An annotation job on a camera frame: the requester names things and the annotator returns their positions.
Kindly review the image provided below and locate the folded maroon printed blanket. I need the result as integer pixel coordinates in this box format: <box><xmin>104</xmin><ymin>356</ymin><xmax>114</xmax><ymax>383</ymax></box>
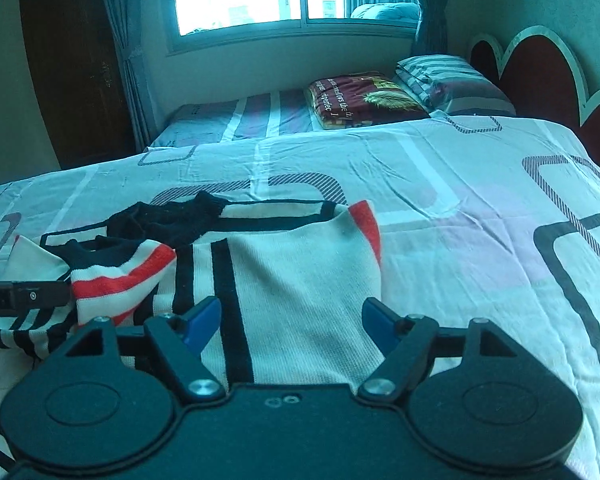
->
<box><xmin>305</xmin><ymin>72</ymin><xmax>432</xmax><ymax>132</ymax></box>

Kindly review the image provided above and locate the striped knit sweater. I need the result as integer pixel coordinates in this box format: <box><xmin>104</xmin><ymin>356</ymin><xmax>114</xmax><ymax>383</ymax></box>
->
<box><xmin>0</xmin><ymin>194</ymin><xmax>387</xmax><ymax>480</ymax></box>

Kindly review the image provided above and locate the light blue bundled duvet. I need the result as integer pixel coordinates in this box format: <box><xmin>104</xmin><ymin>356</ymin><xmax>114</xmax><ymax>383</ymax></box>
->
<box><xmin>350</xmin><ymin>1</ymin><xmax>421</xmax><ymax>24</ymax></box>

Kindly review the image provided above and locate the bed with patterned sheet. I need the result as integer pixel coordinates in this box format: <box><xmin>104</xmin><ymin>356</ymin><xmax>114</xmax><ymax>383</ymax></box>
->
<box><xmin>0</xmin><ymin>114</ymin><xmax>600</xmax><ymax>480</ymax></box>

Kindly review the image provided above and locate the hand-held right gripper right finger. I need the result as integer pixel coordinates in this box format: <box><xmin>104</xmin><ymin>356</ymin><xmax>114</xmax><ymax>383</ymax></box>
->
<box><xmin>356</xmin><ymin>297</ymin><xmax>522</xmax><ymax>406</ymax></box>

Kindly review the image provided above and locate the striped purple mattress sheet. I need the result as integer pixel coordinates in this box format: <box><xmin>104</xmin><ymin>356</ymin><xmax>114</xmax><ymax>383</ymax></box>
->
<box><xmin>147</xmin><ymin>87</ymin><xmax>331</xmax><ymax>150</ymax></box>

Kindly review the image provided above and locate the blue-grey curtain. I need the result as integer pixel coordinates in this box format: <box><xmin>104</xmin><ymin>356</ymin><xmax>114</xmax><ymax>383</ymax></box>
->
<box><xmin>411</xmin><ymin>0</ymin><xmax>457</xmax><ymax>59</ymax></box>
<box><xmin>97</xmin><ymin>0</ymin><xmax>155</xmax><ymax>153</ymax></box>

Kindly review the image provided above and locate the striped pillow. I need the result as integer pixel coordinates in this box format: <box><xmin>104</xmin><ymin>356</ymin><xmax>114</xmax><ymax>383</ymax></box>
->
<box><xmin>394</xmin><ymin>53</ymin><xmax>517</xmax><ymax>117</ymax></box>

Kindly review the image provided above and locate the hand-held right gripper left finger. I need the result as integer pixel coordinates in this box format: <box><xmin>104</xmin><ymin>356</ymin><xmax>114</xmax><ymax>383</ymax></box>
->
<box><xmin>65</xmin><ymin>296</ymin><xmax>228</xmax><ymax>404</ymax></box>

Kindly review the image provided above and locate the red scalloped headboard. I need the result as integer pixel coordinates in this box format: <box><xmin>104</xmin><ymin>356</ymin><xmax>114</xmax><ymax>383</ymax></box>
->
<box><xmin>467</xmin><ymin>25</ymin><xmax>600</xmax><ymax>187</ymax></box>

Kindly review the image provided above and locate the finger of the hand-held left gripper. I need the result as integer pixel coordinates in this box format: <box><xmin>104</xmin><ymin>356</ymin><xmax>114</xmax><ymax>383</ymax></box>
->
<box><xmin>10</xmin><ymin>280</ymin><xmax>74</xmax><ymax>312</ymax></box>

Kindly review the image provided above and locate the dark wooden door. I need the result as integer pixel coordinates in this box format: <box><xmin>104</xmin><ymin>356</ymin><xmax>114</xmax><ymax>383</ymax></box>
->
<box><xmin>19</xmin><ymin>0</ymin><xmax>137</xmax><ymax>171</ymax></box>

